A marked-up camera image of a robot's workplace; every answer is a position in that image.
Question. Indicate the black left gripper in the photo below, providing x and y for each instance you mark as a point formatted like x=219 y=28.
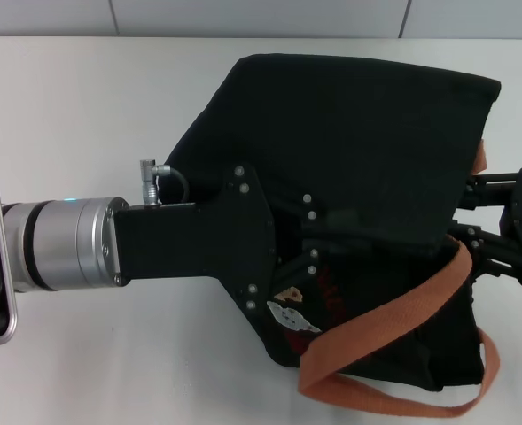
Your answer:
x=189 y=239

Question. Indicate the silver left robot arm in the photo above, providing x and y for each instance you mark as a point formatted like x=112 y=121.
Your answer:
x=56 y=243

